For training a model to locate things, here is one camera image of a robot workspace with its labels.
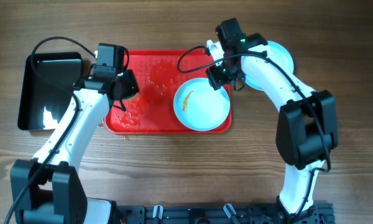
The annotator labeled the black rectangular water basin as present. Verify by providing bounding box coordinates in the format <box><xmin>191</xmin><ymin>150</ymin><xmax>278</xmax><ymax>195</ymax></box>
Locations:
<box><xmin>17</xmin><ymin>52</ymin><xmax>83</xmax><ymax>131</ymax></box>

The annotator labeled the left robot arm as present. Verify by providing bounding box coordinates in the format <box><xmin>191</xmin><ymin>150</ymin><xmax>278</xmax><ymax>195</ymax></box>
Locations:
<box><xmin>5</xmin><ymin>44</ymin><xmax>139</xmax><ymax>223</ymax></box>

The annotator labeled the green orange sponge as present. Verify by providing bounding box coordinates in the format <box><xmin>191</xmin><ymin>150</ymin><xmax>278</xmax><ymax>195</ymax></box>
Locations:
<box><xmin>122</xmin><ymin>93</ymin><xmax>139</xmax><ymax>101</ymax></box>

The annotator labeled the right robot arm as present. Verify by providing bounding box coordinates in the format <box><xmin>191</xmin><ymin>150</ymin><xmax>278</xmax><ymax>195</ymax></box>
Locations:
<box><xmin>206</xmin><ymin>18</ymin><xmax>338</xmax><ymax>223</ymax></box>

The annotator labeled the red plastic tray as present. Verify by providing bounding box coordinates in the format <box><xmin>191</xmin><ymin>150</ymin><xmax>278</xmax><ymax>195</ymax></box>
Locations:
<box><xmin>104</xmin><ymin>49</ymin><xmax>233</xmax><ymax>135</ymax></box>

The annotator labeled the black left cable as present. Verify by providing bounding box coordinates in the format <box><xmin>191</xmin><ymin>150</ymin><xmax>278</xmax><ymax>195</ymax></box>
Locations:
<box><xmin>3</xmin><ymin>36</ymin><xmax>98</xmax><ymax>224</ymax></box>

